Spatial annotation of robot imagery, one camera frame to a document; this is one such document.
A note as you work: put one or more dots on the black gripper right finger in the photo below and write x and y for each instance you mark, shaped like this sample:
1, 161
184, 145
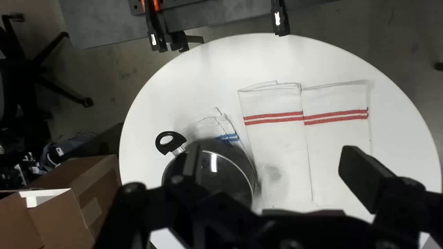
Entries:
368, 178

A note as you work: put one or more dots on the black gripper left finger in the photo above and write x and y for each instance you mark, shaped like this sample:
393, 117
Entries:
192, 161

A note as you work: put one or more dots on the black cooking pot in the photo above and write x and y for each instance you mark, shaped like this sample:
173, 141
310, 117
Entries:
166, 142

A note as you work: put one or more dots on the white towel with red stripes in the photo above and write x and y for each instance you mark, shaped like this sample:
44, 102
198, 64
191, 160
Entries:
277, 143

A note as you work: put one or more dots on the large brown cardboard box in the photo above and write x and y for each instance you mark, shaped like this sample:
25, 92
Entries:
87, 181

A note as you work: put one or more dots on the blue sneaker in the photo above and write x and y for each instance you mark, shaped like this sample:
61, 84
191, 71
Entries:
57, 152

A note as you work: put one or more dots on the black stand with orange clamp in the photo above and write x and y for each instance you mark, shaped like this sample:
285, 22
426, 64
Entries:
156, 28

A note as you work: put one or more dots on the black stand leg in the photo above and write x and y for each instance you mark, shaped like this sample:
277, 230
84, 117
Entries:
279, 19

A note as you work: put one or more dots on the open brown cardboard box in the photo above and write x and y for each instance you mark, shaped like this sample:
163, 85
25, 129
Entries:
28, 226

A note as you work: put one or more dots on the black office chair base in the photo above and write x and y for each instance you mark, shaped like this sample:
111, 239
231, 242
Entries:
32, 74

